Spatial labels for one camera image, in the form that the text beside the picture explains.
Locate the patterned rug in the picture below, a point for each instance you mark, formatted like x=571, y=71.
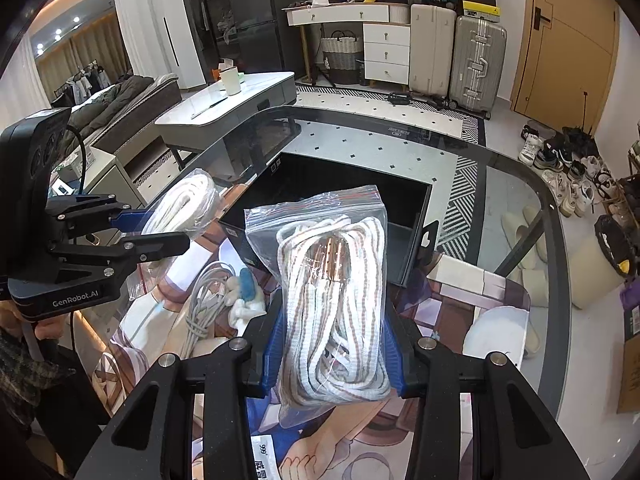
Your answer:
x=450, y=121

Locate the white vanity desk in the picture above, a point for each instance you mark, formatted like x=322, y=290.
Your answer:
x=385, y=55

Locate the pile of shoes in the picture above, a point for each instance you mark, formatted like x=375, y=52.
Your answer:
x=565, y=165

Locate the beige suitcase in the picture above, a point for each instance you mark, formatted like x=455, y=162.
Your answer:
x=432, y=50

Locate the black umbrella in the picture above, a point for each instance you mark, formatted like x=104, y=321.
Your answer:
x=582, y=130

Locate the grey sofa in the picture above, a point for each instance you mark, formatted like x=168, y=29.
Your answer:
x=150, y=120

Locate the person's left forearm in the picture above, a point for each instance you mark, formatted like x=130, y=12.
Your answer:
x=35, y=385

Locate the white side cabinet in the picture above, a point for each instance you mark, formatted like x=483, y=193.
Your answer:
x=105, y=175

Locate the purple bag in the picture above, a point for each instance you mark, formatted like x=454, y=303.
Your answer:
x=631, y=305

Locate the black storage box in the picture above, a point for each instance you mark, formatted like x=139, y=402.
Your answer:
x=350, y=180

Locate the white plush toy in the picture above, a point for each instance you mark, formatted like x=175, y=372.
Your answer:
x=245, y=305

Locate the white cup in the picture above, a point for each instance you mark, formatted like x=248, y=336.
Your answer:
x=231, y=82

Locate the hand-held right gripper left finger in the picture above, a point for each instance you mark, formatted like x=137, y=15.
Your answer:
x=274, y=355

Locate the black refrigerator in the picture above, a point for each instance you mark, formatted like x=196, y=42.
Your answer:
x=250, y=10

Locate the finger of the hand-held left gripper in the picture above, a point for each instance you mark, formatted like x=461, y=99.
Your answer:
x=131, y=221
x=150, y=247

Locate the cardboard box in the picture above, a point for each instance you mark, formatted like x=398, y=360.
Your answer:
x=631, y=370

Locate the cream slipper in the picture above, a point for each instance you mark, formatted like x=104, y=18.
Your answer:
x=515, y=240
x=536, y=230
x=531, y=320

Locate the black floor tool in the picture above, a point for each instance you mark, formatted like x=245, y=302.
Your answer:
x=400, y=98

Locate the wooden door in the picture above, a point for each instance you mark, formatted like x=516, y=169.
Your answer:
x=565, y=40

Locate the white curtain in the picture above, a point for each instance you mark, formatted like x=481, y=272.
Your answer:
x=132, y=15

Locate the silver suitcase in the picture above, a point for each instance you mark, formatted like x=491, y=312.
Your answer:
x=477, y=65

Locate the printed desk mat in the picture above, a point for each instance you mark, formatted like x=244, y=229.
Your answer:
x=450, y=300

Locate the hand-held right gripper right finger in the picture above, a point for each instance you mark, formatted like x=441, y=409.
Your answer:
x=407, y=380

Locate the white tower air conditioner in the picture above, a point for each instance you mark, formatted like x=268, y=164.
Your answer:
x=175, y=20

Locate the person's left hand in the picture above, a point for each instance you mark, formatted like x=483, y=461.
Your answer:
x=47, y=331

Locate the clothes rack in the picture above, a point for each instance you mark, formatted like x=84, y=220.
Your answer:
x=85, y=82

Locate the white coffee table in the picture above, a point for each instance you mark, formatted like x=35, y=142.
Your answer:
x=240, y=105

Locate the dark blanket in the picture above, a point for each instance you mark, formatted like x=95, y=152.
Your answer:
x=115, y=101

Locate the trash bin with black bag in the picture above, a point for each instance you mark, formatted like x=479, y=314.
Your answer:
x=590, y=272

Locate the woven basket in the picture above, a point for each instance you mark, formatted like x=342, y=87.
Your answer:
x=341, y=57

